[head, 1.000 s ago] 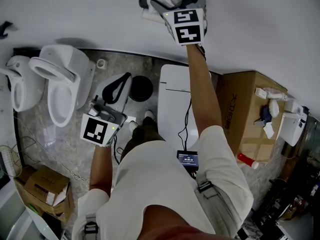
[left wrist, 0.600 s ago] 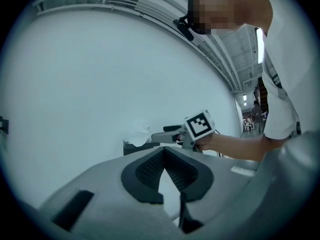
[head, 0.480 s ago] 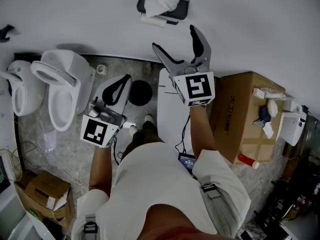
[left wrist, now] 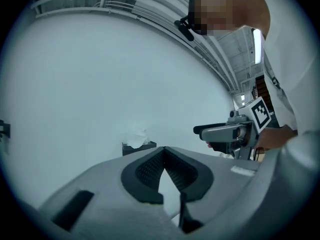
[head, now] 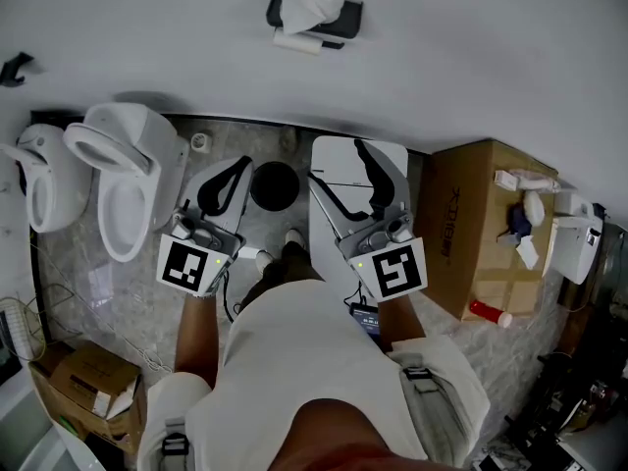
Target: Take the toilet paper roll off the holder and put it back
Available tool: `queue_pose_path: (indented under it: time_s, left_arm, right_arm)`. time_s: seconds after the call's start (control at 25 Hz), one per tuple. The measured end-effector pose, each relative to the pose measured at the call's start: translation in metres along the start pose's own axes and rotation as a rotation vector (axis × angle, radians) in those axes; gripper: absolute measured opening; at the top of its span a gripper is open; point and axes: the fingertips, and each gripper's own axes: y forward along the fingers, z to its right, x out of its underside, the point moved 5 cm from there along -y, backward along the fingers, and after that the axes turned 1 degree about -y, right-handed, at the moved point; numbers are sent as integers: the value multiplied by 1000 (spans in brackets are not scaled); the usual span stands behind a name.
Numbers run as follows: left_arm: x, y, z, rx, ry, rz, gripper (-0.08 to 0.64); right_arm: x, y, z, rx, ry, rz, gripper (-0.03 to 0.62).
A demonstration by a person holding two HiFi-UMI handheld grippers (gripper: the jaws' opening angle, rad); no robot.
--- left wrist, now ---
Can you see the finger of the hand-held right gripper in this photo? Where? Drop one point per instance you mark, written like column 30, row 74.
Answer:
column 220, row 134
column 198, row 129

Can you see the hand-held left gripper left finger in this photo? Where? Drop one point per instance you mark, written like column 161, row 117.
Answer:
column 107, row 191

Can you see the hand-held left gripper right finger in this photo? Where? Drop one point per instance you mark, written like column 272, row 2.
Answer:
column 225, row 181

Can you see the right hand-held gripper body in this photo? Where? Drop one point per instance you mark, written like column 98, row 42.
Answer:
column 260, row 114

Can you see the person's right forearm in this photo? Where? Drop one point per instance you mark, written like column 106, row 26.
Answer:
column 275, row 136

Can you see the person's right hand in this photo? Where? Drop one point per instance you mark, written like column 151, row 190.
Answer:
column 209, row 144

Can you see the ceiling light panel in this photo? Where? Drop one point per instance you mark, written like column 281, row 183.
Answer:
column 257, row 46
column 243, row 97

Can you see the brown shelving rack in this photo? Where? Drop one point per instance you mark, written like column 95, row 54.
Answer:
column 262, row 89

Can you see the person's white shirt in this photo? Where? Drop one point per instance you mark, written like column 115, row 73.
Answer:
column 295, row 71

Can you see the person's head and neck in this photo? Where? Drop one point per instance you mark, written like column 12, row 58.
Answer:
column 225, row 6

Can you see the black wall shelf holder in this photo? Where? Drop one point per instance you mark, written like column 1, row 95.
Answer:
column 150, row 145

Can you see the black head-mounted camera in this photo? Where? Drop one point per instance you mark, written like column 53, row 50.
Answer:
column 185, row 29

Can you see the black wall hook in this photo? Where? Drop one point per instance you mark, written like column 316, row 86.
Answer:
column 5, row 129

